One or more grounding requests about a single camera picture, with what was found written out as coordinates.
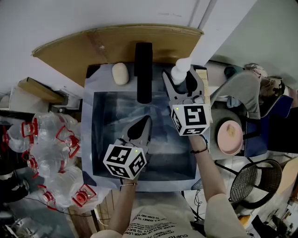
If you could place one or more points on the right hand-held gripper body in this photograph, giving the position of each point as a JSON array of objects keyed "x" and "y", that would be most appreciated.
[{"x": 193, "y": 118}]

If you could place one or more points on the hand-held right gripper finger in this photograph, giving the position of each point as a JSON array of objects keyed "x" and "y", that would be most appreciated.
[
  {"x": 171, "y": 91},
  {"x": 195, "y": 86}
]

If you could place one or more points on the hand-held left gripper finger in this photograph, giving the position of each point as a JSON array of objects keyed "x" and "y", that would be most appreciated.
[
  {"x": 135, "y": 134},
  {"x": 147, "y": 134}
]

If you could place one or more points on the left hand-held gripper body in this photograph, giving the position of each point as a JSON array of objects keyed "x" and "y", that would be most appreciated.
[{"x": 121, "y": 160}]

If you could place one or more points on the white pump bottle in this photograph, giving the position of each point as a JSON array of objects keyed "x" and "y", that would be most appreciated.
[{"x": 180, "y": 72}]

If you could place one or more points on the person's right forearm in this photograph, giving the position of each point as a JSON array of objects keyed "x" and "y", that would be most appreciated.
[{"x": 207, "y": 172}]

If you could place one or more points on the person's left forearm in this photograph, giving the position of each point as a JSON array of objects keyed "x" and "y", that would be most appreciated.
[{"x": 123, "y": 209}]

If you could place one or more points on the beige flat pack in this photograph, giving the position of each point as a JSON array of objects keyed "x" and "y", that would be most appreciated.
[{"x": 205, "y": 77}]

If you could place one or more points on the black faucet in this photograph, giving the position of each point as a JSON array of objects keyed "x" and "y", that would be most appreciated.
[{"x": 144, "y": 74}]

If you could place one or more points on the black wrist band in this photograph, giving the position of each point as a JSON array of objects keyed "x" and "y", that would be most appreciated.
[{"x": 200, "y": 151}]

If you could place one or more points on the beige food piece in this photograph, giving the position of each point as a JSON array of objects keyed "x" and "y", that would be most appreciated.
[{"x": 230, "y": 130}]

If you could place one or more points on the pink plate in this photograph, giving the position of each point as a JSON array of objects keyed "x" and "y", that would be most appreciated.
[{"x": 229, "y": 141}]

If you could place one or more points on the grey shell chair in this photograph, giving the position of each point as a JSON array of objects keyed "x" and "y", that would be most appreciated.
[{"x": 244, "y": 93}]

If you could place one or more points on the beige soap bar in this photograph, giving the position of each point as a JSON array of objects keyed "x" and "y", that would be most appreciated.
[{"x": 120, "y": 74}]

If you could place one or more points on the pile of clear water jugs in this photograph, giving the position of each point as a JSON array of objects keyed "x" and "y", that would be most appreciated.
[{"x": 53, "y": 151}]

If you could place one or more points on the wooden slat board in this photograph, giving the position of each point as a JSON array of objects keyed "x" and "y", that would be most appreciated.
[{"x": 81, "y": 220}]

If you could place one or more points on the clothes on chair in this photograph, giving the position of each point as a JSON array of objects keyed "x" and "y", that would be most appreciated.
[{"x": 267, "y": 79}]

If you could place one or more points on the person's beige printed shirt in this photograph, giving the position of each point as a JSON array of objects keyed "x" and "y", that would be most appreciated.
[{"x": 163, "y": 220}]

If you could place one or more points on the blue chair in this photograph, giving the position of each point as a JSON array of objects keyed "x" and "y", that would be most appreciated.
[{"x": 274, "y": 130}]

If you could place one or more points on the black wicker chair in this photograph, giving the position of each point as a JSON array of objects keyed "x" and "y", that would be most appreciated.
[{"x": 246, "y": 183}]

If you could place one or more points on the large brown cardboard sheet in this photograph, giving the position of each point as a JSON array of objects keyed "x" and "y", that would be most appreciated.
[{"x": 76, "y": 51}]

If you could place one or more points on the small flat cardboard piece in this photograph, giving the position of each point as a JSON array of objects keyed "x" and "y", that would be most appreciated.
[{"x": 39, "y": 89}]

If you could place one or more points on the light wooden stool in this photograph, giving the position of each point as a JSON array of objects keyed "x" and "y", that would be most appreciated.
[{"x": 291, "y": 174}]

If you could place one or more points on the white panel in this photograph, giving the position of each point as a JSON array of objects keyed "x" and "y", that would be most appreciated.
[{"x": 21, "y": 100}]

